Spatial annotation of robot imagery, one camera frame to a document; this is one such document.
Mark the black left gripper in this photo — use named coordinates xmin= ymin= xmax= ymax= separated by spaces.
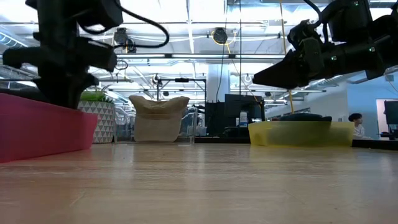
xmin=2 ymin=35 xmax=118 ymax=110

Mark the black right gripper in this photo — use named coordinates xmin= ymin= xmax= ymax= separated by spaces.
xmin=252 ymin=19 xmax=329 ymax=90

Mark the red plastic bin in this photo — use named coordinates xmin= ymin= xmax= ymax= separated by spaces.
xmin=0 ymin=92 xmax=99 ymax=163

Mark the succulent in patterned white pot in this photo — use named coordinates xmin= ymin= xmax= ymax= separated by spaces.
xmin=77 ymin=89 xmax=116 ymax=144

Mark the black computer monitor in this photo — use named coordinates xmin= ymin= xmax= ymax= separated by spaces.
xmin=224 ymin=93 xmax=266 ymax=119
xmin=384 ymin=100 xmax=398 ymax=126

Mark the yellow plastic bin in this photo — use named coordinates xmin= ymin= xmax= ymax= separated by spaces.
xmin=248 ymin=120 xmax=355 ymax=147

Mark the person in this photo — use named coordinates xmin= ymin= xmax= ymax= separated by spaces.
xmin=348 ymin=113 xmax=373 ymax=140

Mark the clear plastic bin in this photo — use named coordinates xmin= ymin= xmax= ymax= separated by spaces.
xmin=113 ymin=107 xmax=199 ymax=145

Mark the black power cable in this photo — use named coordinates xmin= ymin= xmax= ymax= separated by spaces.
xmin=238 ymin=0 xmax=243 ymax=96

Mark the black ceiling cord reel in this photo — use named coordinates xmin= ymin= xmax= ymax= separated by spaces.
xmin=112 ymin=27 xmax=137 ymax=54
xmin=212 ymin=27 xmax=229 ymax=45

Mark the black aluminium table frame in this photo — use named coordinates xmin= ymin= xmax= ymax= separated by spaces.
xmin=194 ymin=136 xmax=398 ymax=152

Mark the black looped gripper cable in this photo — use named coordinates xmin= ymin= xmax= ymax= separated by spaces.
xmin=79 ymin=6 xmax=170 ymax=49

